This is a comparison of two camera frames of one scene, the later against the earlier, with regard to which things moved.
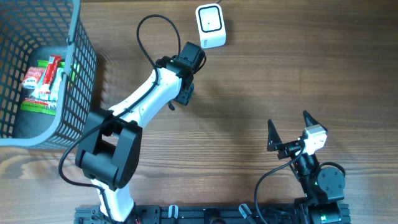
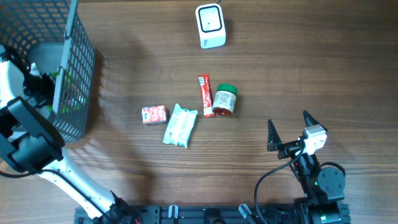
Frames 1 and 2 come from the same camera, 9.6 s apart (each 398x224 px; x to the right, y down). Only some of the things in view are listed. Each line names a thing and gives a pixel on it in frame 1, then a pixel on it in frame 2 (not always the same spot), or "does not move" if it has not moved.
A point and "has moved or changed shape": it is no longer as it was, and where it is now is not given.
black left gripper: (185, 94) to (45, 86)
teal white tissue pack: (48, 93) has moved or changed shape
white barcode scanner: (211, 25) does not move
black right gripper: (290, 148) does not move
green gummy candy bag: (36, 107) to (72, 100)
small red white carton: (32, 77) has moved or changed shape
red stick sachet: (53, 66) to (206, 96)
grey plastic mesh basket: (30, 30) does not move
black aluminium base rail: (183, 214) does not move
